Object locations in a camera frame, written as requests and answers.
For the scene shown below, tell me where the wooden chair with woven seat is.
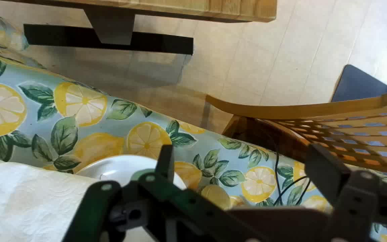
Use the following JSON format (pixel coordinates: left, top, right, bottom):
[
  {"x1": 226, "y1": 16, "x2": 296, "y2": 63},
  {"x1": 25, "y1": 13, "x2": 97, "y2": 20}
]
[{"x1": 205, "y1": 63, "x2": 387, "y2": 177}]

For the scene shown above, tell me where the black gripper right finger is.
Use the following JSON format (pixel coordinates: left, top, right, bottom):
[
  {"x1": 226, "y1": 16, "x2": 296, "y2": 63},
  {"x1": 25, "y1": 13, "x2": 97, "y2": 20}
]
[{"x1": 305, "y1": 143, "x2": 351, "y2": 204}]

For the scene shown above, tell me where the black cable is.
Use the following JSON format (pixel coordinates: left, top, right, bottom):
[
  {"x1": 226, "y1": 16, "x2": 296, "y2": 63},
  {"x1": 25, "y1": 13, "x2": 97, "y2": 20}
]
[{"x1": 272, "y1": 151, "x2": 311, "y2": 207}]

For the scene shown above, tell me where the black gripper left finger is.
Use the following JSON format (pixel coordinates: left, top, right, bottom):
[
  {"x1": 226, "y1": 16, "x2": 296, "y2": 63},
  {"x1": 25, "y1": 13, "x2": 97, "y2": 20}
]
[{"x1": 155, "y1": 145, "x2": 175, "y2": 181}]

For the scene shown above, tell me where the wooden side table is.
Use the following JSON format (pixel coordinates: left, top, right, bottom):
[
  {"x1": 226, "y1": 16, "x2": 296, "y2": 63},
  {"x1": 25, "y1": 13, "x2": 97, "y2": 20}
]
[{"x1": 7, "y1": 0, "x2": 279, "y2": 55}]

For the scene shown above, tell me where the white paper napkin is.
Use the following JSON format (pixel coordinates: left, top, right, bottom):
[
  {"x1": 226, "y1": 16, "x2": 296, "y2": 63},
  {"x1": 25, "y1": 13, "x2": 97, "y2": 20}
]
[{"x1": 0, "y1": 161, "x2": 96, "y2": 242}]

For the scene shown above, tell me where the lemon print tablecloth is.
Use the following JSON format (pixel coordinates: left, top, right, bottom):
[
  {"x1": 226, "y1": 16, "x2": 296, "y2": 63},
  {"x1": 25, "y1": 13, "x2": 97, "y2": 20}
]
[{"x1": 0, "y1": 12, "x2": 387, "y2": 242}]

